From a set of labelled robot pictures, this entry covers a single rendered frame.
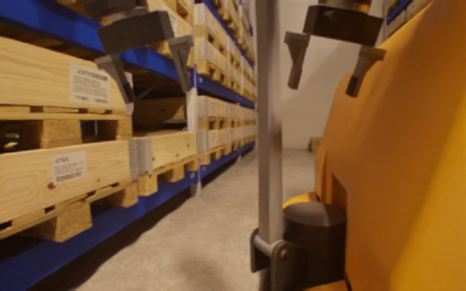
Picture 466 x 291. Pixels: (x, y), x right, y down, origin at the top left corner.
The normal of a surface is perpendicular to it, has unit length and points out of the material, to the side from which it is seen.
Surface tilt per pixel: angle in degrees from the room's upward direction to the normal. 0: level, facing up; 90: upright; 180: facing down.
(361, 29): 114
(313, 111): 90
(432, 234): 90
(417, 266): 90
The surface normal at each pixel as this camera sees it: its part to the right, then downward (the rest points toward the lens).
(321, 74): -0.24, 0.10
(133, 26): -0.11, 0.49
